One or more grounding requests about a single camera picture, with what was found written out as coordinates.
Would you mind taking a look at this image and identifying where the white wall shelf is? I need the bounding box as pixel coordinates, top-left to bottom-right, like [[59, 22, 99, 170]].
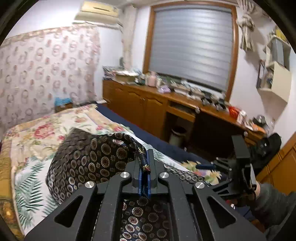
[[256, 35, 292, 102]]

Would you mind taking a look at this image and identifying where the person's right forearm grey sleeve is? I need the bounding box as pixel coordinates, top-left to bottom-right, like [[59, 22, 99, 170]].
[[251, 183, 296, 240]]

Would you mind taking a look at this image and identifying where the open cardboard box on cabinet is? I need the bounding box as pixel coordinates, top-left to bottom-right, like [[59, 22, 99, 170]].
[[115, 70, 139, 82]]

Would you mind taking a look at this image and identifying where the tied beige window curtain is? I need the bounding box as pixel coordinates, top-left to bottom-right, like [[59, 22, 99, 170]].
[[122, 5, 137, 69]]

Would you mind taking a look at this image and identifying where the grey window roller blind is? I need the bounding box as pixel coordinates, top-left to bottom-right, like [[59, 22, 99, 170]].
[[149, 4, 233, 92]]

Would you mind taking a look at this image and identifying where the small grey waste bin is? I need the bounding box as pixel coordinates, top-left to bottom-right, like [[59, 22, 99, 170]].
[[169, 126, 187, 147]]

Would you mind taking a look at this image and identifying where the person's right hand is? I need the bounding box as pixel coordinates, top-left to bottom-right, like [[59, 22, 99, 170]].
[[255, 181, 261, 199]]

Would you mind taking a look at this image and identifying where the gold patterned folded blanket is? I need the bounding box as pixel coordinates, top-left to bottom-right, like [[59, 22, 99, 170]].
[[1, 140, 24, 240]]

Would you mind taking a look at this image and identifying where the pink circle-patterned curtain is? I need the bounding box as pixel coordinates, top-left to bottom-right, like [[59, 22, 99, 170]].
[[1, 25, 100, 132]]

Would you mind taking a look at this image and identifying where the right tied beige curtain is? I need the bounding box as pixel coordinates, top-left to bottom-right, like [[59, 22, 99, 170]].
[[236, 0, 255, 52]]

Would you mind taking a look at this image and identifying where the navy circle-patterned satin top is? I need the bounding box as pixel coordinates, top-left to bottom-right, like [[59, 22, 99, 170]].
[[46, 128, 201, 240]]

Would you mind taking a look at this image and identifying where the beige wall air conditioner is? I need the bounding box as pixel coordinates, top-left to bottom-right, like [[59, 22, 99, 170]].
[[73, 1, 123, 27]]

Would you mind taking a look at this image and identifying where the purple tissue pouch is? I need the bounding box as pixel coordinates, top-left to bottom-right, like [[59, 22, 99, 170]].
[[158, 85, 171, 94]]

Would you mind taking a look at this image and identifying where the long wooden sideboard cabinet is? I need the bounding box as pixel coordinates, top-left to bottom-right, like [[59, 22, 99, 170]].
[[102, 79, 265, 147]]

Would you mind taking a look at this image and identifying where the palm leaf print sheet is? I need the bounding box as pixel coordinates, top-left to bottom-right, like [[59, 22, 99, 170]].
[[13, 129, 179, 233]]

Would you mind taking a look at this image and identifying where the cardboard box with blue cloth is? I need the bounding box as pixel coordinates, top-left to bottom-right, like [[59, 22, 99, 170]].
[[54, 97, 73, 113]]

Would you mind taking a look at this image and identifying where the pink thermos jug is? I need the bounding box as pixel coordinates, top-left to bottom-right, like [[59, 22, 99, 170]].
[[147, 71, 157, 87]]

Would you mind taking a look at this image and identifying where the floral beige quilt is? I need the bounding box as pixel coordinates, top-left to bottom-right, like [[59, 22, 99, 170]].
[[0, 103, 223, 186]]

